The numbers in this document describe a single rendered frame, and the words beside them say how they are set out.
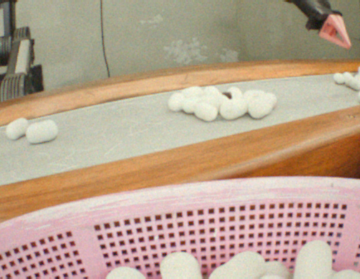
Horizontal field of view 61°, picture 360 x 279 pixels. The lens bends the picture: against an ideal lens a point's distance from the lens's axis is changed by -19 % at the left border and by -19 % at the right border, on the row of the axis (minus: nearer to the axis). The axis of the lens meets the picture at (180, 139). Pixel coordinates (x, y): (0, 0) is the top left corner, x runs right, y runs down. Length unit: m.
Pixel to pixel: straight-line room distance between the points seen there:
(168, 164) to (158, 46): 2.46
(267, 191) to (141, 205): 0.06
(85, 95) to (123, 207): 0.39
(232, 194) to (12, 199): 0.11
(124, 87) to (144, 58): 2.06
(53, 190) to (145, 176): 0.05
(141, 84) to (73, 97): 0.11
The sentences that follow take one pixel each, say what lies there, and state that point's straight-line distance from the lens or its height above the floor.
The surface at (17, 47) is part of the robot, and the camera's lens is 0.91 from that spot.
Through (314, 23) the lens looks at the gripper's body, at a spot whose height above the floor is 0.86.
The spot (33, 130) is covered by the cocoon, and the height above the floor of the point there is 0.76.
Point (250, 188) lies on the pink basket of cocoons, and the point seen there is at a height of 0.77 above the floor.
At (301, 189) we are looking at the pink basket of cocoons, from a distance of 0.16.
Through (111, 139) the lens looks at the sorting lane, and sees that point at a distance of 0.35.
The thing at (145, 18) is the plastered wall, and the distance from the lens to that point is 2.61.
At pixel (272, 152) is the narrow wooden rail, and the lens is 0.21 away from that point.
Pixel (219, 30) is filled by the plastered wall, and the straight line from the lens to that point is 2.92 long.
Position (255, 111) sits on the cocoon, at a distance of 0.37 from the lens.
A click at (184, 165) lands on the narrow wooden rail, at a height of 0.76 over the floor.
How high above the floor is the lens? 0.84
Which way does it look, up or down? 17 degrees down
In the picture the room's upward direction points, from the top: 4 degrees counter-clockwise
